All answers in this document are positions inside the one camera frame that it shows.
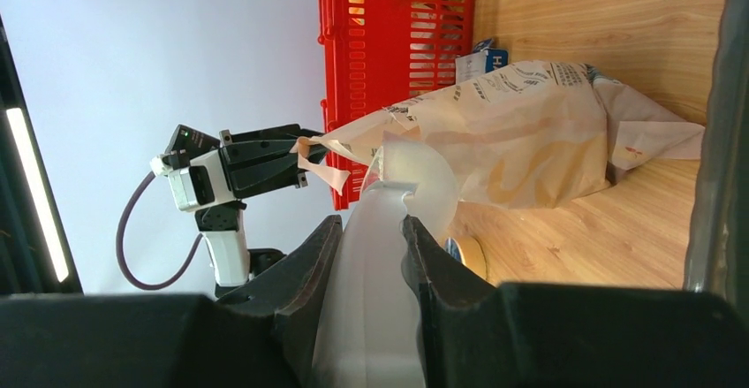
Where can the razor blister pack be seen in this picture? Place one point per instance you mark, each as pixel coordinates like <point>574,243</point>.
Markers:
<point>485,57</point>

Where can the tape roll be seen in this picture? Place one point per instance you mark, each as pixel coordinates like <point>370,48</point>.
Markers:
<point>468,251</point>

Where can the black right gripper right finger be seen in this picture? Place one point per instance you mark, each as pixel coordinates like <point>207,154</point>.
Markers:
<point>474,334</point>

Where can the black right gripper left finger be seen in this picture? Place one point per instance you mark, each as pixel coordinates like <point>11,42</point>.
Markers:
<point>261,334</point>

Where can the red plastic basket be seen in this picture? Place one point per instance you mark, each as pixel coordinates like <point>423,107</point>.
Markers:
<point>381,52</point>

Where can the pink cat litter bag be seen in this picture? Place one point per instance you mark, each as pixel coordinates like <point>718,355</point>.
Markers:
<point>533,134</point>

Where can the dark grey litter box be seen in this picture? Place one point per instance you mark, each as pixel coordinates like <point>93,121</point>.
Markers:
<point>717,254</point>

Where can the clear plastic scoop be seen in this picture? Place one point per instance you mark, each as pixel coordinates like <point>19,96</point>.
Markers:
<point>369,331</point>

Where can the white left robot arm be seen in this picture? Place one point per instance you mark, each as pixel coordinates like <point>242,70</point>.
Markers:
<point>222,227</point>

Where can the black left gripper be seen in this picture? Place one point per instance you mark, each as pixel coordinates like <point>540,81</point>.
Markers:
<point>261,161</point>

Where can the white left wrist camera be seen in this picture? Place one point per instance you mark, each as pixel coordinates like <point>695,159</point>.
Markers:
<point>193,165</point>

